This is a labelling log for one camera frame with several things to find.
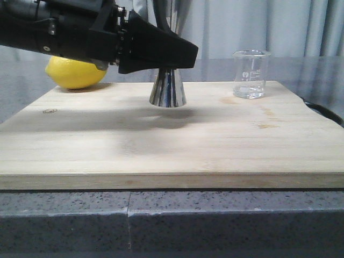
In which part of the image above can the yellow lemon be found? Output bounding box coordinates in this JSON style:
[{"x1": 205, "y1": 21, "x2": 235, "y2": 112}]
[{"x1": 45, "y1": 56, "x2": 107, "y2": 89}]

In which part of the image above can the light wooden cutting board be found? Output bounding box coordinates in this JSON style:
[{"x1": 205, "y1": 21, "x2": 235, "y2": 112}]
[{"x1": 1, "y1": 81, "x2": 343, "y2": 190}]

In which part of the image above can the clear glass beaker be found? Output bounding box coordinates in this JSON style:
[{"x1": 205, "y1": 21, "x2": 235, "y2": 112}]
[{"x1": 233, "y1": 49, "x2": 271, "y2": 99}]

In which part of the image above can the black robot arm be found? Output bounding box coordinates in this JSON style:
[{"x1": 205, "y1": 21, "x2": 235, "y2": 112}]
[{"x1": 1, "y1": 1, "x2": 198, "y2": 74}]

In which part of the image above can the grey curtain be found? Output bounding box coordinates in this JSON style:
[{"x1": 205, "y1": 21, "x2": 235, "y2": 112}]
[{"x1": 0, "y1": 0, "x2": 344, "y2": 61}]

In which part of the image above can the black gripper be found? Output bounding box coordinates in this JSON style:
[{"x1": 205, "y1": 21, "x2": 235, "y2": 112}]
[{"x1": 34, "y1": 1, "x2": 198, "y2": 74}]

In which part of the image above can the silver steel jigger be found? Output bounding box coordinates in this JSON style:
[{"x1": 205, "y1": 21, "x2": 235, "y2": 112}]
[{"x1": 149, "y1": 1, "x2": 190, "y2": 108}]

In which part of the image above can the black cable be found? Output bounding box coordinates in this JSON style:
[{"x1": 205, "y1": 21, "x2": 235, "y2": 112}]
[{"x1": 299, "y1": 96, "x2": 344, "y2": 127}]

